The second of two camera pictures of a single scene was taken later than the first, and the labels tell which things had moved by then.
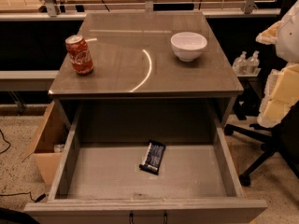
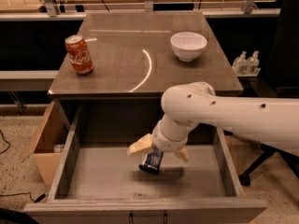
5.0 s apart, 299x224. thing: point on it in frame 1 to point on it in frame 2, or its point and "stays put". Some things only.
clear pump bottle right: (253, 63) stays put
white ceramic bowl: (188, 45) stays put
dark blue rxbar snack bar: (153, 157) stays put
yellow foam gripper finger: (269, 35) to (171, 135)
